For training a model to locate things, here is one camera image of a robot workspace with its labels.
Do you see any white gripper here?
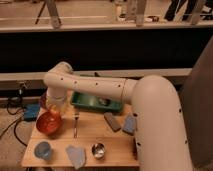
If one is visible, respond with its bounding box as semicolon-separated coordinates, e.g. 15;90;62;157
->
46;87;67;114

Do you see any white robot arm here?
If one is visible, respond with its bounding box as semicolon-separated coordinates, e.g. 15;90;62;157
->
43;62;193;171

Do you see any red bowl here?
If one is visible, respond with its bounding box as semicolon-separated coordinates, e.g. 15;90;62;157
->
36;112;62;135

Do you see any green plastic tray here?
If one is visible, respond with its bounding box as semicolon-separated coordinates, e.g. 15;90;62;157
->
70;92;123;113

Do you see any wooden table board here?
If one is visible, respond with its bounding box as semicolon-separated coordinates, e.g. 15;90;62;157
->
21;105;139;167

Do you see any blue plastic cup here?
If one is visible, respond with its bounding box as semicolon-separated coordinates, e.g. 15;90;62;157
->
34;141;52;160

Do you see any grey sponge block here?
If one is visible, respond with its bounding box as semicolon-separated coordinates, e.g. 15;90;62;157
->
104;112;121;132

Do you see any light blue cloth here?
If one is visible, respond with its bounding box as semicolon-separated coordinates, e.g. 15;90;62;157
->
66;145;86;170

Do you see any small silver metal cup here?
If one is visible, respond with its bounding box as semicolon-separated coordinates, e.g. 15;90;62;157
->
92;143;105;159

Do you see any blue sponge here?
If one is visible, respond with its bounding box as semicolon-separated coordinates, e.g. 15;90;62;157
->
122;115;136;135

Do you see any grey chair back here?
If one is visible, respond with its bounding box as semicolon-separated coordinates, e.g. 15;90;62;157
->
180;36;213;170

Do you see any black cable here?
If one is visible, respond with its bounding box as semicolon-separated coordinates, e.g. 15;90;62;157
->
0;96;28;147

